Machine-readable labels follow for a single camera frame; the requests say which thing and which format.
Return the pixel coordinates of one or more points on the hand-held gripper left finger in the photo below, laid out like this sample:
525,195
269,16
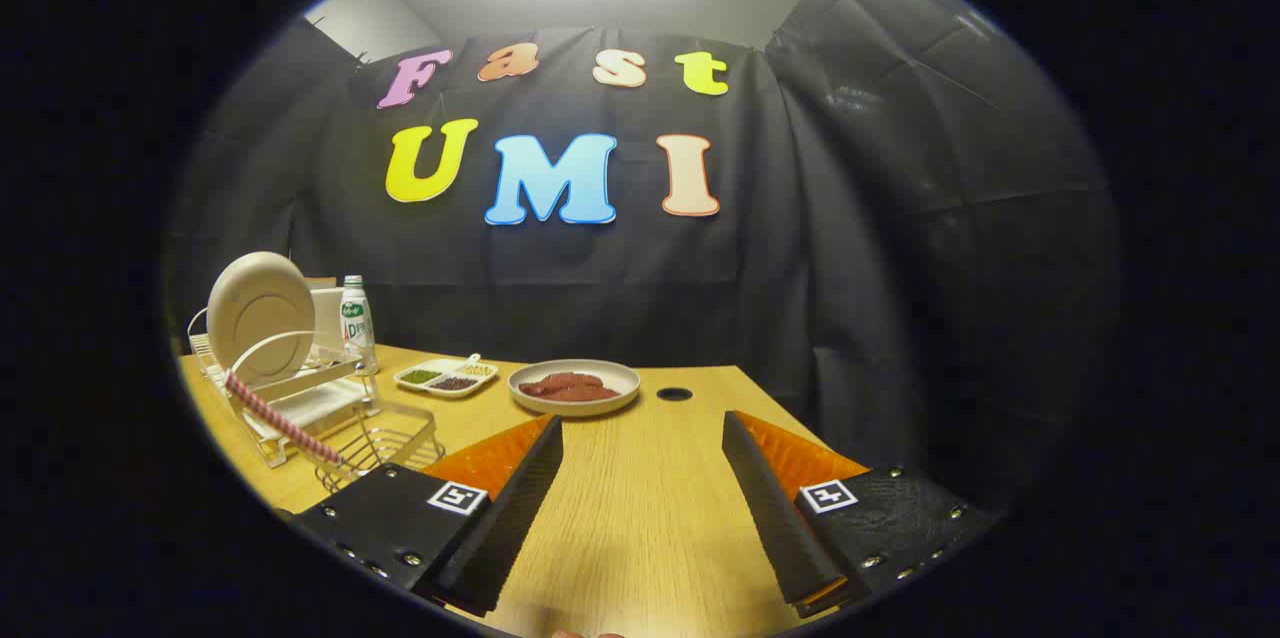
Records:
500,538

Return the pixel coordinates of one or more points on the white green drink bottle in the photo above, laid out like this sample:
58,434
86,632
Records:
356,323

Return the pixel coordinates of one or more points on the beige round plate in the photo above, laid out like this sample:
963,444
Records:
262,318

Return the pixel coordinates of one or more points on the black backdrop cloth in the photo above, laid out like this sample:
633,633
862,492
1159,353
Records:
850,268

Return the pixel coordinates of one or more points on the white divided bean dish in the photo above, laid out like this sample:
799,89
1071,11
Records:
445,378

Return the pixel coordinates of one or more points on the white toaster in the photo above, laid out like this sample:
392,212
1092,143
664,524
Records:
326,318

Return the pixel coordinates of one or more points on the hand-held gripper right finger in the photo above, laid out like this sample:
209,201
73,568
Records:
775,528

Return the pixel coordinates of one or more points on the beige plate with meat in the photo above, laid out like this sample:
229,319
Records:
620,378

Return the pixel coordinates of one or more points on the red meat piece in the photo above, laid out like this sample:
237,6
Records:
560,380
592,395

